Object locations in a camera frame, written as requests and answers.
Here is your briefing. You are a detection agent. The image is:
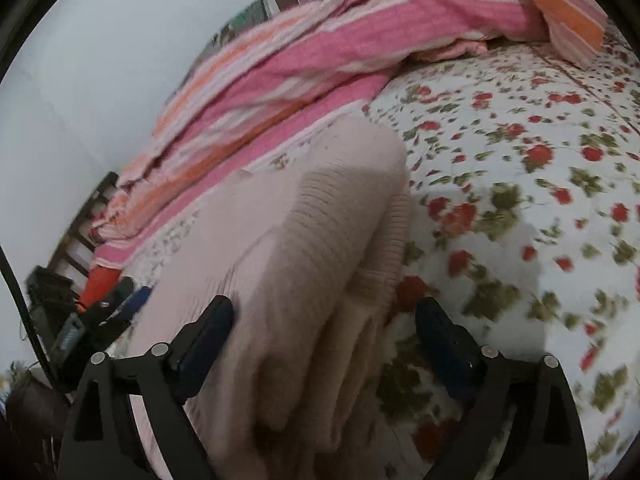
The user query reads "black cable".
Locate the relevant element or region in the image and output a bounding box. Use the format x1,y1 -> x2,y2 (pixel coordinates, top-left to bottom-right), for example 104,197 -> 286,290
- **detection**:
0,244 -> 74,406

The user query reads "red pillow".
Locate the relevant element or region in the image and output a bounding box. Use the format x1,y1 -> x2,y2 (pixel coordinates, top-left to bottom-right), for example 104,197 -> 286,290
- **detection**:
77,266 -> 122,311

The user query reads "pink orange striped quilt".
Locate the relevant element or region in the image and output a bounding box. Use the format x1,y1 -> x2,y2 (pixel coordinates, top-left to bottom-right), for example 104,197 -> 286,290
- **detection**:
90,0 -> 608,269

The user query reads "dark wooden headboard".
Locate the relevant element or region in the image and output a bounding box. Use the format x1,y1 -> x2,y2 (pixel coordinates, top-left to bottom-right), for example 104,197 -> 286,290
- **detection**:
47,171 -> 118,294

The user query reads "pink knitted sweater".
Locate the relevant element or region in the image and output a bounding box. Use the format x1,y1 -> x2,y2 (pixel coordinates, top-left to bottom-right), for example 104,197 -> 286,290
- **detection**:
128,117 -> 410,479

